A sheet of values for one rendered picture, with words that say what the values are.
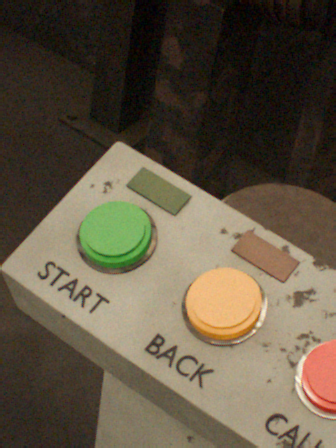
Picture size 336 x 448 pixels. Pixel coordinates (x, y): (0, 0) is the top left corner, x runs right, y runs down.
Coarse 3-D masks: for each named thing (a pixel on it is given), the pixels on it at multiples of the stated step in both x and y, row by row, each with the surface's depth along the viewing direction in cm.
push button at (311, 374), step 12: (324, 348) 53; (312, 360) 52; (324, 360) 52; (312, 372) 52; (324, 372) 52; (312, 384) 52; (324, 384) 52; (312, 396) 52; (324, 396) 51; (324, 408) 52
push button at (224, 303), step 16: (208, 272) 56; (224, 272) 56; (240, 272) 56; (192, 288) 56; (208, 288) 55; (224, 288) 55; (240, 288) 55; (256, 288) 55; (192, 304) 55; (208, 304) 55; (224, 304) 55; (240, 304) 55; (256, 304) 55; (192, 320) 55; (208, 320) 54; (224, 320) 54; (240, 320) 54; (256, 320) 55; (224, 336) 54
